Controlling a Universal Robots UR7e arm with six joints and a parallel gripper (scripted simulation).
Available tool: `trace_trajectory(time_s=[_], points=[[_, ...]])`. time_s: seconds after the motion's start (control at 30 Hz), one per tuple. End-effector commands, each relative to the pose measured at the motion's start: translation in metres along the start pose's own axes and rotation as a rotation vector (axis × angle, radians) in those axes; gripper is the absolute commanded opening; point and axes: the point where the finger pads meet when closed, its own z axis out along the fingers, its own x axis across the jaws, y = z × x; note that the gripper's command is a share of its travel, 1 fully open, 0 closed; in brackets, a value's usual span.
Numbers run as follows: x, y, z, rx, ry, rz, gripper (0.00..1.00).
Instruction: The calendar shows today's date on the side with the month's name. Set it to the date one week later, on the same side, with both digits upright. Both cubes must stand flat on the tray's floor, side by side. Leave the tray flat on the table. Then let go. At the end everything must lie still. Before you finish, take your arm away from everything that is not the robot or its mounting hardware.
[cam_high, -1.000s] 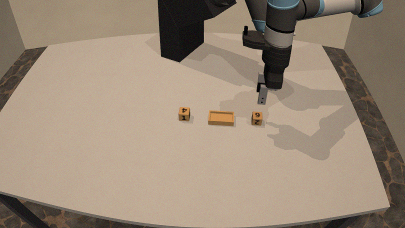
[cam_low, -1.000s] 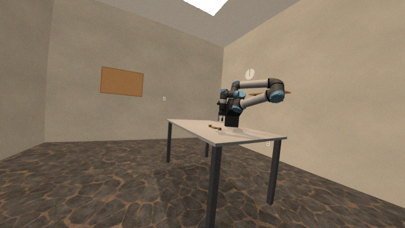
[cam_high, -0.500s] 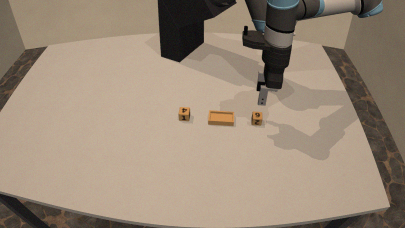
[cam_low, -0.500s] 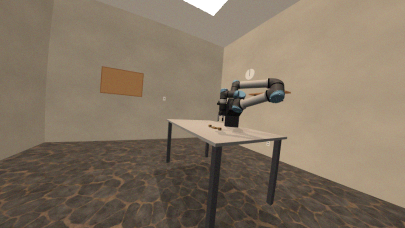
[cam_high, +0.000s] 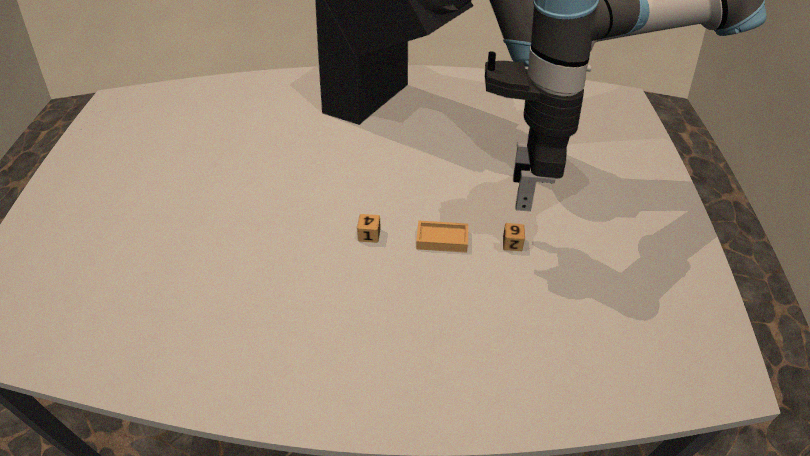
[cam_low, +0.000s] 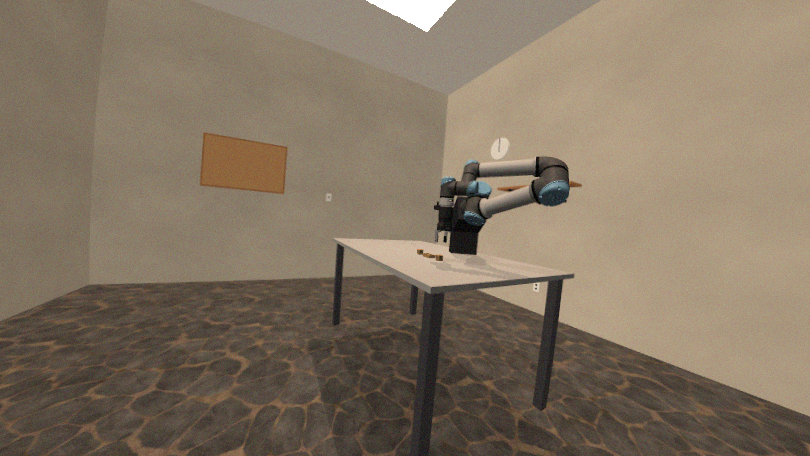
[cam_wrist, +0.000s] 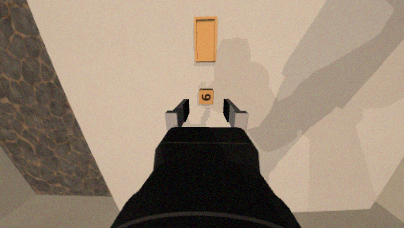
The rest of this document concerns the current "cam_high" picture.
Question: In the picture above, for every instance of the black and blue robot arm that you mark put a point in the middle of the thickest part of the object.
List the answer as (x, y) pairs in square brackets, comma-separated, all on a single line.
[(563, 30)]

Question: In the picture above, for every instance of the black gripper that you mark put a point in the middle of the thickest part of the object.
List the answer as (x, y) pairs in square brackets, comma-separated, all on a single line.
[(552, 108)]

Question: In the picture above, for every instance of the orange cube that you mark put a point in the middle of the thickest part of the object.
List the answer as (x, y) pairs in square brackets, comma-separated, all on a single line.
[(513, 237), (368, 228)]

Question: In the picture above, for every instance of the orange rectangular tray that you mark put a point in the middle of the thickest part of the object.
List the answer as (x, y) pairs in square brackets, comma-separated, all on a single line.
[(442, 236)]

